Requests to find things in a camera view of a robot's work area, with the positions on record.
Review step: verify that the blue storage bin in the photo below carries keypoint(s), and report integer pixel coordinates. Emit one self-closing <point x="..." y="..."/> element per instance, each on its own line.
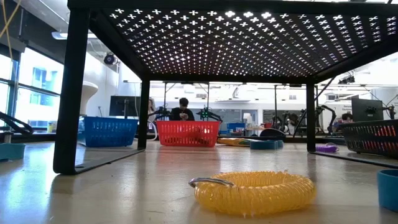
<point x="236" y="127"/>

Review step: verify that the ceiling light fixture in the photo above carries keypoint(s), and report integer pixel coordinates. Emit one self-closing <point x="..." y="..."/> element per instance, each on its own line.
<point x="59" y="35"/>

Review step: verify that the white cone desk lamp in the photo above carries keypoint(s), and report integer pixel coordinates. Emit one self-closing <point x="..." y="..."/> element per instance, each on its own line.
<point x="91" y="93"/>

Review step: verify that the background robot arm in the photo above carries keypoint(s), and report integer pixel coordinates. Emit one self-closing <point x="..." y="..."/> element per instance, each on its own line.
<point x="205" y="113"/>
<point x="287" y="119"/>
<point x="323" y="115"/>
<point x="161" y="112"/>

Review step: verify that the large yellow crayon box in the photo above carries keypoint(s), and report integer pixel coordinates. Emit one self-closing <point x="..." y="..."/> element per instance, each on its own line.
<point x="233" y="142"/>

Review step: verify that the person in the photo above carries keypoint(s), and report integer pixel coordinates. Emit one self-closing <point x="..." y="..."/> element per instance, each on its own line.
<point x="182" y="115"/>
<point x="152" y="109"/>
<point x="347" y="117"/>

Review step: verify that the black rounded chair back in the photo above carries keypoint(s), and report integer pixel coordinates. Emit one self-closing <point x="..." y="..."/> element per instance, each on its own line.
<point x="273" y="133"/>

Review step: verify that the metal gantry frame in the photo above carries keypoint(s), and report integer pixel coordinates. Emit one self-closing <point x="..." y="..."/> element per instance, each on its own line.
<point x="164" y="99"/>

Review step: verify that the teal cup edge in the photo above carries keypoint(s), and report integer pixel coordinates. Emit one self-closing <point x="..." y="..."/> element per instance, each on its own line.
<point x="388" y="189"/>

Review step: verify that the black plastic basket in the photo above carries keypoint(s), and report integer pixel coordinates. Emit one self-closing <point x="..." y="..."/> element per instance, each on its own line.
<point x="363" y="137"/>

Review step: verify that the blue plastic basket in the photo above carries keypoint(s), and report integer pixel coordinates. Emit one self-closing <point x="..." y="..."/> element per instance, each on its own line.
<point x="107" y="132"/>

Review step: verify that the red plastic basket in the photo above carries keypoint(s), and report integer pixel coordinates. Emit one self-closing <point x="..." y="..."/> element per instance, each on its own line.
<point x="186" y="133"/>

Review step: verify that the black computer monitor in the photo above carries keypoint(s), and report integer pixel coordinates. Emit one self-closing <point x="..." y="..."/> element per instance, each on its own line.
<point x="122" y="105"/>
<point x="367" y="109"/>

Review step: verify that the black perforated metal riser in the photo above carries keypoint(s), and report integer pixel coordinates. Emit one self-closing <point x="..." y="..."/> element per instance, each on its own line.
<point x="74" y="93"/>

